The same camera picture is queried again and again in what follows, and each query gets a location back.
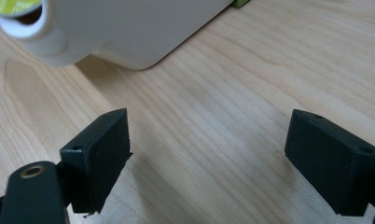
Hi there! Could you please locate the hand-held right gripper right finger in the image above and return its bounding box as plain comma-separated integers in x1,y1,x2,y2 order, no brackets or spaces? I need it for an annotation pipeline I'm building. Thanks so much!
284,108,375,217

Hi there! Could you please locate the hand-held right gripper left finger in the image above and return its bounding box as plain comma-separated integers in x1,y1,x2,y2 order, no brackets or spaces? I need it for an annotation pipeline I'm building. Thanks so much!
59,107,134,216

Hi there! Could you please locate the white cup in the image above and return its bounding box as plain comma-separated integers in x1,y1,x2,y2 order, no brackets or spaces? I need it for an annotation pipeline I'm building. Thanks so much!
0,0,69,67

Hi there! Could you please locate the white drawer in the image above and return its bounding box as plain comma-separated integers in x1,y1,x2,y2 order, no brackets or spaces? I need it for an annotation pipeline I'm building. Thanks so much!
45,0,235,71

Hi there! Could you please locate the green drawer case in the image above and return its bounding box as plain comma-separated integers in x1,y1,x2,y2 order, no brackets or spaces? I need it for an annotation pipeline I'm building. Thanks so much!
231,0,251,9

